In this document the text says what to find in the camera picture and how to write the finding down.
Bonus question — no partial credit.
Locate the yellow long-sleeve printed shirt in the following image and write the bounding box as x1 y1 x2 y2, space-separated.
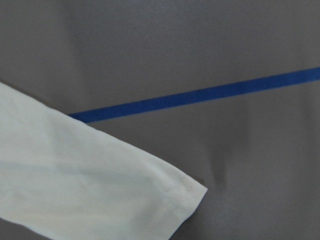
0 84 207 240

